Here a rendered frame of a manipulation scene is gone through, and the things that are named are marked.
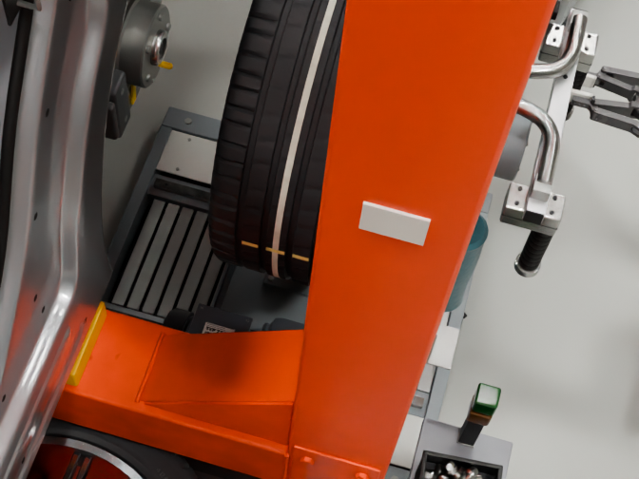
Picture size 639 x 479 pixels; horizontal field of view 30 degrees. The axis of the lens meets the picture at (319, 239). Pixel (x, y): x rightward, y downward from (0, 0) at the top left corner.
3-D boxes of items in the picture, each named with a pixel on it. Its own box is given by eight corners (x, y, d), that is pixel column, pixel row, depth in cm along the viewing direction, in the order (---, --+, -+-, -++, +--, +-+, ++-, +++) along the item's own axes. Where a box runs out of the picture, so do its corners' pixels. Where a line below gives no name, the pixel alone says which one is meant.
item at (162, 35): (161, 40, 213) (157, 21, 207) (170, 43, 213) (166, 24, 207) (149, 70, 211) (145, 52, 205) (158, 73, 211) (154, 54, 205)
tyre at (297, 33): (313, 18, 250) (321, -202, 188) (422, 47, 248) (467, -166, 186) (217, 307, 227) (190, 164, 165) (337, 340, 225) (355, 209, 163)
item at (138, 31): (155, 10, 230) (136, -93, 200) (194, 21, 230) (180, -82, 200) (99, 154, 219) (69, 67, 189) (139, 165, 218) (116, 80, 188)
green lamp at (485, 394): (474, 390, 206) (479, 381, 203) (497, 396, 206) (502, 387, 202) (470, 411, 204) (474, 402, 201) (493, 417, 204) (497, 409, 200)
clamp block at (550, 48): (541, 39, 209) (549, 19, 205) (591, 52, 209) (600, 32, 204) (536, 61, 207) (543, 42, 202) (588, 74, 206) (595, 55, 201)
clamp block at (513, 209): (504, 197, 193) (511, 179, 188) (559, 211, 192) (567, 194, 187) (498, 222, 190) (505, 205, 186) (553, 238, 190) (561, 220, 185)
